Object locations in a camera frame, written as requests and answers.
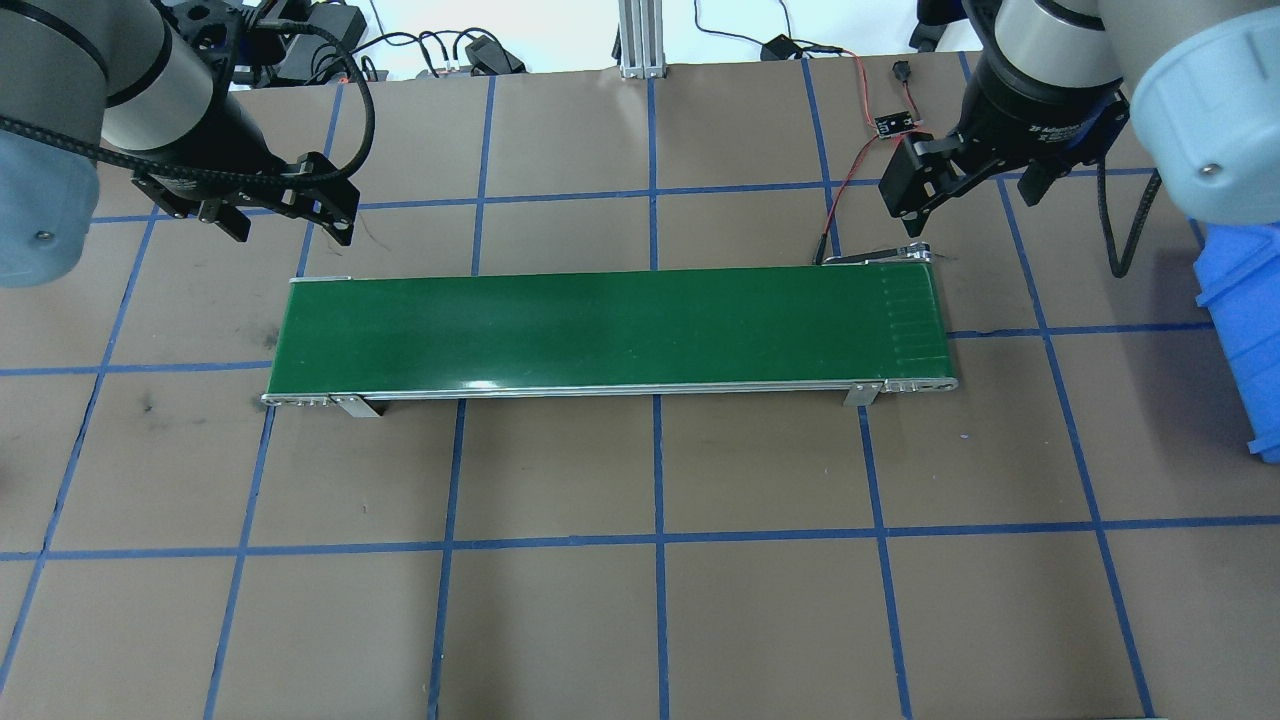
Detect small black object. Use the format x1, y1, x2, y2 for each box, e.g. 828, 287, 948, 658
908, 0, 951, 53

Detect black power brick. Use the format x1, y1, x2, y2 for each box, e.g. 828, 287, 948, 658
275, 5, 368, 86

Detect black plug adapter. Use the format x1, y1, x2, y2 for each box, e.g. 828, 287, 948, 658
463, 35, 528, 76

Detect blue plastic bin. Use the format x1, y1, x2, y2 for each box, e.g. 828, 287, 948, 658
1193, 222, 1280, 461

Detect green conveyor belt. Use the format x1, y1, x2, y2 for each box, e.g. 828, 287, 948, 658
260, 250, 961, 419

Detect red black supply wire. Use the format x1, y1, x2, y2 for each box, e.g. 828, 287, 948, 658
800, 43, 879, 126

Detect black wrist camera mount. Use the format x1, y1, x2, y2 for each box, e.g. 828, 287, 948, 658
160, 0, 271, 86

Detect aluminium frame bar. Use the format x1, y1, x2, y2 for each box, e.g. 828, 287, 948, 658
615, 0, 668, 81

